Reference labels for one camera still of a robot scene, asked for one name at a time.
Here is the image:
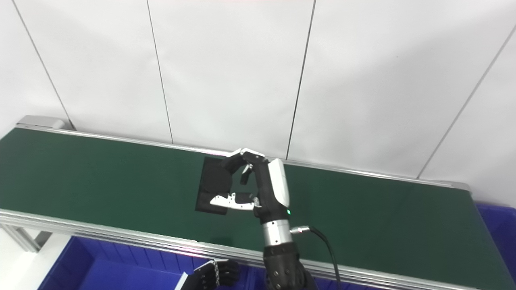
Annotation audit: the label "black cylinder block part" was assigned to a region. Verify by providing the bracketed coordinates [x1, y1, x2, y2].
[195, 156, 243, 215]

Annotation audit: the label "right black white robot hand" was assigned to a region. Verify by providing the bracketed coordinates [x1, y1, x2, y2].
[210, 148, 291, 225]

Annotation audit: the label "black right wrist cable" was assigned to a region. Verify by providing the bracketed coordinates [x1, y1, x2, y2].
[290, 226, 341, 290]

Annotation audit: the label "green belt conveyor aluminium frame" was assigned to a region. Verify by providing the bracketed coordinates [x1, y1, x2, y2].
[0, 116, 516, 290]

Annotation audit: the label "aluminium conveyor leg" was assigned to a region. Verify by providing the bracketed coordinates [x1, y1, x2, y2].
[0, 224, 53, 253]

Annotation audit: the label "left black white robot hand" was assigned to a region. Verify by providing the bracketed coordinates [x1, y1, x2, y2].
[174, 259, 240, 290]

